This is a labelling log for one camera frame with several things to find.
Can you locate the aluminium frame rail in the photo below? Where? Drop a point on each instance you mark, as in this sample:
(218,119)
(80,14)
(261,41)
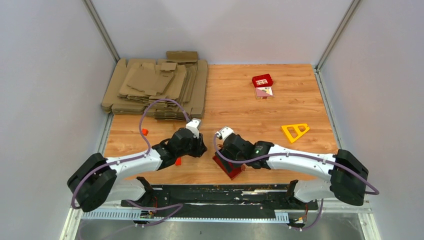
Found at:
(293,219)

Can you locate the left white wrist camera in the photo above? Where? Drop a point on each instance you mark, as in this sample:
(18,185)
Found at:
(194,126)

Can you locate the yellow triangular plastic piece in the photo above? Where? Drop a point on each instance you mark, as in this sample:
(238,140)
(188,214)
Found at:
(294,131)

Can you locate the clear card box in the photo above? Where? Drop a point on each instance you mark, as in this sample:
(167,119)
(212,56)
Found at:
(263,92)

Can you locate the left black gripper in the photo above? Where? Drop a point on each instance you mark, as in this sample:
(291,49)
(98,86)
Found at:
(200,147)

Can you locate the small orange cube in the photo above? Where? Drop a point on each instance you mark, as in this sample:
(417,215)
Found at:
(144,131)

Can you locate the red toy brick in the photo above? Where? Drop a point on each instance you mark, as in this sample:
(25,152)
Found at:
(264,80)

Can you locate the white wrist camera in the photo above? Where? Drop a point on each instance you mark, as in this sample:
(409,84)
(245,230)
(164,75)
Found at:
(194,126)
(223,133)

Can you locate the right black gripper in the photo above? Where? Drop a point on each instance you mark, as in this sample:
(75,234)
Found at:
(222,150)

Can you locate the red paper box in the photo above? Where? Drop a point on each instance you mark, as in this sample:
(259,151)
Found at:
(230,169)

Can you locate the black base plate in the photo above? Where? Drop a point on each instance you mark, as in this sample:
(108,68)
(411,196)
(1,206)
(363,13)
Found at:
(271,196)

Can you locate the stack of flat cardboard boxes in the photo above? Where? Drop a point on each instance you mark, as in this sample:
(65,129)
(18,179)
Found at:
(162,88)

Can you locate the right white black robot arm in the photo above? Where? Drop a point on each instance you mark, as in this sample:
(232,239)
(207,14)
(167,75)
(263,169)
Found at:
(341,175)

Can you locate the small red block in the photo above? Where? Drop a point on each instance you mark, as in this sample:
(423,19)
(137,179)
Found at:
(178,161)

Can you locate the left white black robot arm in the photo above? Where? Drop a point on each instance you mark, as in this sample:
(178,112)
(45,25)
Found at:
(100,180)

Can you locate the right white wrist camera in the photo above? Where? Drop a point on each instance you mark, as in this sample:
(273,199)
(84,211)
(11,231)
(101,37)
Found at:
(223,133)

